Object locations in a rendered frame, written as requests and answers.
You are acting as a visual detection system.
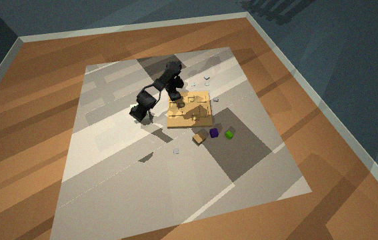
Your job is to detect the purple cube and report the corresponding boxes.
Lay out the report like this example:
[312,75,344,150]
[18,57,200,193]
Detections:
[210,128,219,138]

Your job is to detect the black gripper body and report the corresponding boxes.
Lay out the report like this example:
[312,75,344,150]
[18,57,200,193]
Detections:
[165,80,181,101]

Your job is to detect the green block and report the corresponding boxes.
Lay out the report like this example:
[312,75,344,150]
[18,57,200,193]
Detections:
[225,131,233,140]

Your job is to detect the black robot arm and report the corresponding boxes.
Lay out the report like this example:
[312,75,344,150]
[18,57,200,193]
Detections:
[129,61,184,122]

